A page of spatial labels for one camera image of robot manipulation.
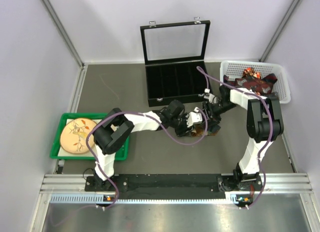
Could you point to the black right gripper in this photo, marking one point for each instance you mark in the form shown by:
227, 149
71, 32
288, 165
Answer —
211, 116

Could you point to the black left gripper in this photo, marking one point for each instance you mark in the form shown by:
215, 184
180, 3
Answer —
184, 129

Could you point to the orange blue leaf-pattern tie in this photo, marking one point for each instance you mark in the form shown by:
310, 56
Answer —
198, 130

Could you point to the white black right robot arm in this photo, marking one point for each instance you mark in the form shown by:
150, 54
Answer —
264, 123

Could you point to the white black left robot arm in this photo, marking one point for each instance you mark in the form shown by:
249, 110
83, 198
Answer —
111, 133

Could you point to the white perforated plastic basket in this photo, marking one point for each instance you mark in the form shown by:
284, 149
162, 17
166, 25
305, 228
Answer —
234, 69

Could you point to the red floral rolled tie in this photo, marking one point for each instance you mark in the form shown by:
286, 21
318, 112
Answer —
251, 72

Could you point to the dark red patterned tie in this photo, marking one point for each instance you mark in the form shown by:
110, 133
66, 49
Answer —
262, 86

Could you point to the black glass-lid storage case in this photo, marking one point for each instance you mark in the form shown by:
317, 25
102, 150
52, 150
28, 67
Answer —
171, 54

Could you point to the round beige painted plate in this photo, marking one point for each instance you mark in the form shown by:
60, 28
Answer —
74, 134

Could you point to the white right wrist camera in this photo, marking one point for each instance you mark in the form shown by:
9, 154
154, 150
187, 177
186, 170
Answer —
209, 97

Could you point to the grey slotted cable duct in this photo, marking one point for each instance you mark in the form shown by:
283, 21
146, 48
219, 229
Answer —
100, 198

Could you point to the aluminium frame rail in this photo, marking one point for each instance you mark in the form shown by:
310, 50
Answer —
276, 183

